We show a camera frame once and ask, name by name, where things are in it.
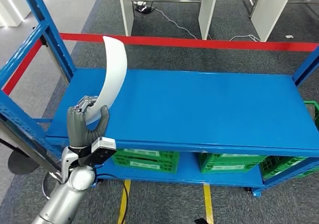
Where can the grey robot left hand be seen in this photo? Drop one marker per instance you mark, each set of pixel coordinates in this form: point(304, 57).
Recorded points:
point(78, 130)

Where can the white curved plastic part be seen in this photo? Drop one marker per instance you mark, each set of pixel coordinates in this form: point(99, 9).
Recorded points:
point(114, 70)

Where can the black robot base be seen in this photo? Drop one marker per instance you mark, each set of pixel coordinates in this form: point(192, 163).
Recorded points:
point(200, 221)

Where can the blue metal shelf rack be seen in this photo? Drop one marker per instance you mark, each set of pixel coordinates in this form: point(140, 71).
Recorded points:
point(199, 107)

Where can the green plastic crate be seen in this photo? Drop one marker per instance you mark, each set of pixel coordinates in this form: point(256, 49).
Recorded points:
point(144, 161)
point(314, 110)
point(279, 168)
point(224, 164)

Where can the yellow floor tape line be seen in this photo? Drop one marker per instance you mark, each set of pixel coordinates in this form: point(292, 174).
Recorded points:
point(208, 204)
point(123, 202)

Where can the white table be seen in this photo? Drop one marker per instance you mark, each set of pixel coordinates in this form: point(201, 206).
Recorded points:
point(127, 11)
point(268, 11)

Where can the black power strip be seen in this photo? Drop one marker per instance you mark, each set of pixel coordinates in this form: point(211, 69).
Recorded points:
point(144, 8)

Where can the white paper scrap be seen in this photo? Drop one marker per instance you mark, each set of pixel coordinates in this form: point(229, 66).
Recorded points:
point(289, 36)

